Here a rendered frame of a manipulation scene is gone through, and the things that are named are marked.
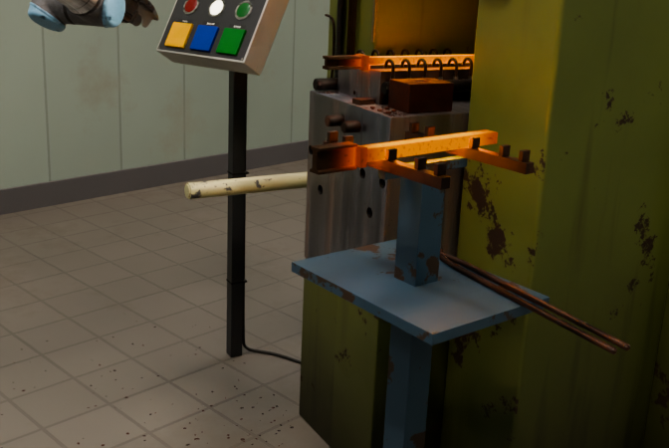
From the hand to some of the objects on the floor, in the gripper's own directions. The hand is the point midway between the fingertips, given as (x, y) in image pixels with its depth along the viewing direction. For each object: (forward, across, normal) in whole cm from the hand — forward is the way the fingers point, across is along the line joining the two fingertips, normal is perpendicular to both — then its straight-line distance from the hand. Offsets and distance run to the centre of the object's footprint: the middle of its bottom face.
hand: (154, 14), depth 233 cm
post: (+72, +10, -81) cm, 109 cm away
